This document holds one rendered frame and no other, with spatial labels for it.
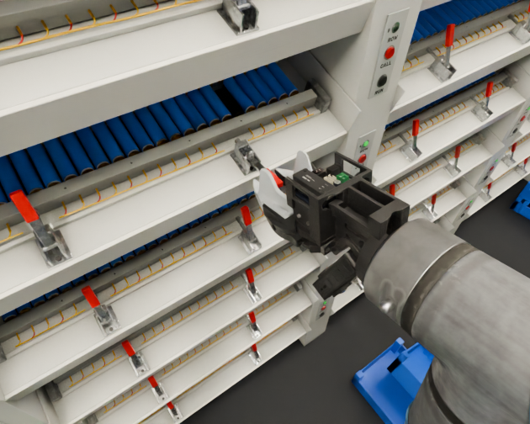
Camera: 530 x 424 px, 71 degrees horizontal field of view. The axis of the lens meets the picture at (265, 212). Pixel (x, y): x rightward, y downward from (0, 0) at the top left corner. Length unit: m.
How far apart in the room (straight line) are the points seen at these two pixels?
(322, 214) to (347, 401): 1.02
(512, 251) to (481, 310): 1.56
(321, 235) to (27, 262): 0.33
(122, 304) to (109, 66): 0.39
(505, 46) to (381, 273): 0.74
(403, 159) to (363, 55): 0.39
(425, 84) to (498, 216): 1.26
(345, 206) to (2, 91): 0.31
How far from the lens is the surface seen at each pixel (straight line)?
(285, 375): 1.33
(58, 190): 0.51
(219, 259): 0.67
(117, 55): 0.39
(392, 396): 1.36
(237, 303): 0.84
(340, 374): 1.35
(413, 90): 0.75
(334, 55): 0.60
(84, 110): 0.38
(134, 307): 0.65
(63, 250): 0.48
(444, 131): 1.01
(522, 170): 2.00
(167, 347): 0.82
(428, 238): 0.32
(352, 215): 0.35
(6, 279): 0.51
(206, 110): 0.56
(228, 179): 0.52
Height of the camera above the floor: 1.26
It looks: 49 degrees down
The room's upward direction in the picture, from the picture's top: straight up
